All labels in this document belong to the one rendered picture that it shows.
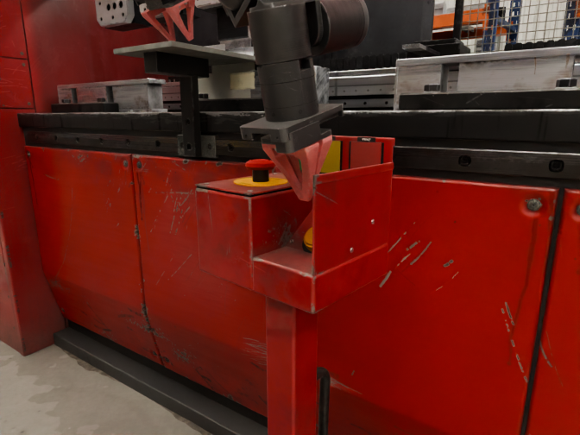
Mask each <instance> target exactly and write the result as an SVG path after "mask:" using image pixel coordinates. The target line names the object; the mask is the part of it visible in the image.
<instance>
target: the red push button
mask: <svg viewBox="0 0 580 435"><path fill-rule="evenodd" d="M245 167H246V168H247V169H249V170H252V180H253V182H268V181H269V171H268V170H271V169H274V167H275V164H274V163H273V162H272V161H271V160H268V159H254V160H249V161H247V162H246V165H245Z"/></svg>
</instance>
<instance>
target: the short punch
mask: <svg viewBox="0 0 580 435"><path fill-rule="evenodd" d="M217 40H218V41H220V44H225V50H226V49H234V48H242V47H251V34H250V29H249V26H244V27H240V28H235V26H234V24H233V22H232V20H231V19H230V17H229V16H227V15H226V13H225V11H224V8H219V9H217Z"/></svg>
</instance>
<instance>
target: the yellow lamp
mask: <svg viewBox="0 0 580 435"><path fill-rule="evenodd" d="M340 145H341V142H340V141H332V143H331V146H330V149H329V151H328V154H327V156H326V158H325V162H324V164H323V166H322V168H321V171H320V172H321V173H331V172H336V171H340Z"/></svg>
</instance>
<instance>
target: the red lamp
mask: <svg viewBox="0 0 580 435"><path fill-rule="evenodd" d="M378 164H381V143H379V142H351V147H350V169H352V168H358V167H367V166H373V165H378Z"/></svg>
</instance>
